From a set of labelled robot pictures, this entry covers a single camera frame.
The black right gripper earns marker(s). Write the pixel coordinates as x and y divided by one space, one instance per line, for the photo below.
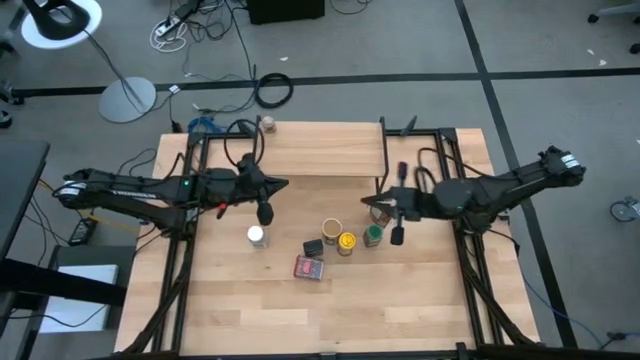
412 202

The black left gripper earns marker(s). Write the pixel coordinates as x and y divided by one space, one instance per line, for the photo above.
252 180

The green-lid oregano jar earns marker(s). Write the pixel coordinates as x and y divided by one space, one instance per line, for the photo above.
373 234

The white-lid spice jar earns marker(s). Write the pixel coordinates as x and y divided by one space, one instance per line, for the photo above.
256 233

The yellow-lid spice jar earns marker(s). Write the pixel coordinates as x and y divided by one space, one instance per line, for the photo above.
347 241

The brown-lid furikake jar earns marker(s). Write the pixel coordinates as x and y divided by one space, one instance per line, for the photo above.
332 227

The small tan-lid spice jar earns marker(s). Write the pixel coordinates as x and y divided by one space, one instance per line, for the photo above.
268 123

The black spice tin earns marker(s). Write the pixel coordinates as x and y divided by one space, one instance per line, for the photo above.
313 247

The red-lid spice container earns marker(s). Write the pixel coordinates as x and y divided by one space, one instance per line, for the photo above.
309 268

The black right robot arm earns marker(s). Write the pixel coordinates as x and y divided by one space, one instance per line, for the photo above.
500 192

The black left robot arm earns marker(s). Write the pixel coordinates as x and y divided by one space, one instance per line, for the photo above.
125 195

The red tag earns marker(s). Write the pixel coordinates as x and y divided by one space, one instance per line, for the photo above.
221 209

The grey round floor stand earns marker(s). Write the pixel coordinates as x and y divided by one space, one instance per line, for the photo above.
120 102

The black box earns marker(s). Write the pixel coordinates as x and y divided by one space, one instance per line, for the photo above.
285 10

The white power strip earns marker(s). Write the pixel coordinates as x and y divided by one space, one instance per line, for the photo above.
167 26

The black power adapter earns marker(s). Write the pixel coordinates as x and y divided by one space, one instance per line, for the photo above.
82 231

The grey cabinet with white panel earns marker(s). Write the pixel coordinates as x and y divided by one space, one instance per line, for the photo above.
80 315

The black beam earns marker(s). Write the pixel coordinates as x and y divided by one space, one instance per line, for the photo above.
60 285

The grey caster wheel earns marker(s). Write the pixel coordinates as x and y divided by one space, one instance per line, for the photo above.
622 210

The black stand on white disc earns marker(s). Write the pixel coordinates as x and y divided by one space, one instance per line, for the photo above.
90 15

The black desk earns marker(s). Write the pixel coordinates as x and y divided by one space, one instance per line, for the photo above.
15 190

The black chair caster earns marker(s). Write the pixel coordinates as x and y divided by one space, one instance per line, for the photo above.
7 95
4 120

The black aluminium table frame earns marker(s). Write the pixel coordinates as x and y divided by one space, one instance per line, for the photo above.
448 135

